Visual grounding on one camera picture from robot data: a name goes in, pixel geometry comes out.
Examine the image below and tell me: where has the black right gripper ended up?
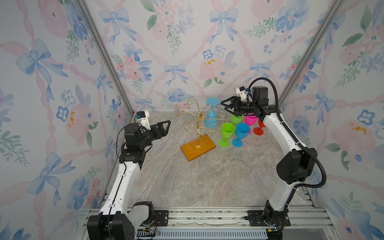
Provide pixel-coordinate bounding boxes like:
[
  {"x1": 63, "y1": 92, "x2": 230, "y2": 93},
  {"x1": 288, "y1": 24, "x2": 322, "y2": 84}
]
[{"x1": 220, "y1": 97, "x2": 257, "y2": 117}]

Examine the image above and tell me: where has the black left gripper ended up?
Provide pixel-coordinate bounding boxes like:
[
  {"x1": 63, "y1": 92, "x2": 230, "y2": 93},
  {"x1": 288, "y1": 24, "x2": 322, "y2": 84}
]
[{"x1": 138, "y1": 120, "x2": 170, "y2": 151}]

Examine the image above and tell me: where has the green wine glass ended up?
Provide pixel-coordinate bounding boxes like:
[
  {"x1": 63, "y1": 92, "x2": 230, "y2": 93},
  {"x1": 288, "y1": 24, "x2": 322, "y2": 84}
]
[
  {"x1": 231, "y1": 115, "x2": 244, "y2": 126},
  {"x1": 219, "y1": 123, "x2": 236, "y2": 148}
]

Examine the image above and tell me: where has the pink wine glass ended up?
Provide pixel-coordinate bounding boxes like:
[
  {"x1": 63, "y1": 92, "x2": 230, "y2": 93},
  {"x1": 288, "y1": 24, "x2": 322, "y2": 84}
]
[{"x1": 245, "y1": 115, "x2": 259, "y2": 134}]

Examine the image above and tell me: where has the blue wine glass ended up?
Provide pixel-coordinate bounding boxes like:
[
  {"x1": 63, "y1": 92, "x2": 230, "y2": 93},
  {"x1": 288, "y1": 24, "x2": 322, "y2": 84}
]
[
  {"x1": 204, "y1": 98, "x2": 220, "y2": 130},
  {"x1": 232, "y1": 123, "x2": 250, "y2": 148}
]

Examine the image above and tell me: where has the red wine glass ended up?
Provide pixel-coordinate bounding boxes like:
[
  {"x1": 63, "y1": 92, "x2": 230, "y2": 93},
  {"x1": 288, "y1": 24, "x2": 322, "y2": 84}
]
[{"x1": 253, "y1": 119, "x2": 266, "y2": 136}]

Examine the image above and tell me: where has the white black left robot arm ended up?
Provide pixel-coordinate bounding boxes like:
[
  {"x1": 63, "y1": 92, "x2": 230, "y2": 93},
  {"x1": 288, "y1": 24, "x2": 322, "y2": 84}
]
[{"x1": 87, "y1": 121, "x2": 171, "y2": 240}]

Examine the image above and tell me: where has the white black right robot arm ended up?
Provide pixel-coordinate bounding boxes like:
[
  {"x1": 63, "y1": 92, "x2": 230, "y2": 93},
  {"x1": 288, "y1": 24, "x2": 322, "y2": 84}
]
[{"x1": 221, "y1": 87, "x2": 317, "y2": 239}]

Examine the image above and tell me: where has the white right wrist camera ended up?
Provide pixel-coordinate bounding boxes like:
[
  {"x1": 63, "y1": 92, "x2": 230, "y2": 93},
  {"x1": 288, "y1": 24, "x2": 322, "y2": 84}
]
[{"x1": 236, "y1": 86, "x2": 250, "y2": 102}]

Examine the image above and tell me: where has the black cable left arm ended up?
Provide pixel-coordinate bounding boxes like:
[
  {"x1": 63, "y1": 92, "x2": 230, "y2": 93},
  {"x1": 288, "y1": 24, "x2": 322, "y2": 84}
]
[{"x1": 107, "y1": 127, "x2": 154, "y2": 240}]

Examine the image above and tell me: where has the gold wire rack wooden base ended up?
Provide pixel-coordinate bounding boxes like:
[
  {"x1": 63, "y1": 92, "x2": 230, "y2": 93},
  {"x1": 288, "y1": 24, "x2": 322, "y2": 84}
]
[{"x1": 177, "y1": 99, "x2": 227, "y2": 162}]

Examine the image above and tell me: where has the aluminium corner post right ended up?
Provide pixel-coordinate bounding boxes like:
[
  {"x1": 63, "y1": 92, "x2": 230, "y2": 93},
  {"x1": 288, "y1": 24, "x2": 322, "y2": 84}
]
[{"x1": 279, "y1": 0, "x2": 345, "y2": 106}]

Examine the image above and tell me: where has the aluminium corner post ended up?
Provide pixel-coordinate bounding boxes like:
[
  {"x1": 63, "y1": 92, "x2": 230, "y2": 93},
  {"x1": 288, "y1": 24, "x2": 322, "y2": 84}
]
[
  {"x1": 74, "y1": 0, "x2": 134, "y2": 116},
  {"x1": 279, "y1": 0, "x2": 345, "y2": 106}
]

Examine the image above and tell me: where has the aluminium rail base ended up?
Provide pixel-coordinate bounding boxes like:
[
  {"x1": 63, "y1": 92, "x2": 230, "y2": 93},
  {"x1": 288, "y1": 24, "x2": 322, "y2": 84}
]
[{"x1": 76, "y1": 205, "x2": 332, "y2": 240}]

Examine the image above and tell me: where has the aluminium corner post left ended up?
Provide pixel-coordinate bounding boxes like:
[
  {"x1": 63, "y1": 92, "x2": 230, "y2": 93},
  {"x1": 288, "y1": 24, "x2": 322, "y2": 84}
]
[{"x1": 74, "y1": 0, "x2": 134, "y2": 116}]

